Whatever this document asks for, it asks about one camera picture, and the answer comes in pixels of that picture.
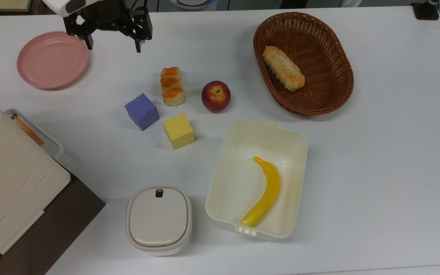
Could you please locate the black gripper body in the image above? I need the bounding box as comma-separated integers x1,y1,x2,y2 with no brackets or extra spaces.
76,0,136,32

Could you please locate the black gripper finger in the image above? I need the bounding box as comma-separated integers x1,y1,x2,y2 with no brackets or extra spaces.
63,15,95,50
122,6,153,53

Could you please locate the orange glazed bread roll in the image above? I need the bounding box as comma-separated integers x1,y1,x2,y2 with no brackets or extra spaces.
160,66,185,107

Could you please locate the pale long bread roll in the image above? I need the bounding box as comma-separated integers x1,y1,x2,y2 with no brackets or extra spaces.
262,45,306,92

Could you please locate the brown wicker basket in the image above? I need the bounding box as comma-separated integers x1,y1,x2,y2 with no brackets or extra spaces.
253,12,354,116

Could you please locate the pink plate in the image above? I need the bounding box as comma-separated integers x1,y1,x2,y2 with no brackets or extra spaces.
16,31,90,90

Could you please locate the white and blue round device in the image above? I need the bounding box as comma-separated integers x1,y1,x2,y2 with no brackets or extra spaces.
170,0,217,10

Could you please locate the purple cube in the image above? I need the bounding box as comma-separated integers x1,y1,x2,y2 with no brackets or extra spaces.
124,93,160,131

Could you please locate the red apple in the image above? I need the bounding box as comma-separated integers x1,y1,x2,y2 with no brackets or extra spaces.
201,80,231,113

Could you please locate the yellow cube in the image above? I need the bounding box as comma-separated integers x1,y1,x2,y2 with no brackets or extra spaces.
162,113,195,150

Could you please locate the clear plastic tray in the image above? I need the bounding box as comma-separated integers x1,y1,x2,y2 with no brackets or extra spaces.
4,108,65,160

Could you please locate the cream plastic open box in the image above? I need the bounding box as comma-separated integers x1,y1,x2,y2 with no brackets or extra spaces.
205,118,309,242

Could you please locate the dark brown wooden box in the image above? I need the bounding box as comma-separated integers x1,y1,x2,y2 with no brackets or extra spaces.
0,164,106,275

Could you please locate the small white lidded container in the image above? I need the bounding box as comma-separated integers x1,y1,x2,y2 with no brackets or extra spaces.
125,185,193,257

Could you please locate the yellow banana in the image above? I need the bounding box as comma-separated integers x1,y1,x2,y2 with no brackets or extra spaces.
240,156,281,228

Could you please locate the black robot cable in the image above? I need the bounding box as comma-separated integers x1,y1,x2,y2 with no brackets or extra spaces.
127,0,161,13

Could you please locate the cream plastic cabinet with handles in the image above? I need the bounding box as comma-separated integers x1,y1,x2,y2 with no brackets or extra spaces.
0,90,71,275

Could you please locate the black table clamp mount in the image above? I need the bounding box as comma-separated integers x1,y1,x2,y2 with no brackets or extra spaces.
411,0,440,21

